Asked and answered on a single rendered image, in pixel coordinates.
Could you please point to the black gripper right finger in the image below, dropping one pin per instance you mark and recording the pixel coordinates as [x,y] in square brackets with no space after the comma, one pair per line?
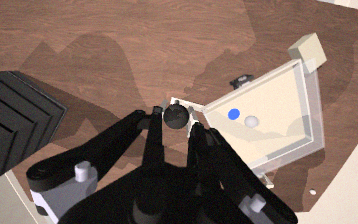
[242,186]

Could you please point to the grey metal mug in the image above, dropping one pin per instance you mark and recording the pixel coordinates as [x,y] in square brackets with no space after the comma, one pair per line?
[268,183]

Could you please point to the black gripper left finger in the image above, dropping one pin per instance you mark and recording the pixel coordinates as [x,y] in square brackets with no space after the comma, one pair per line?
[59,182]

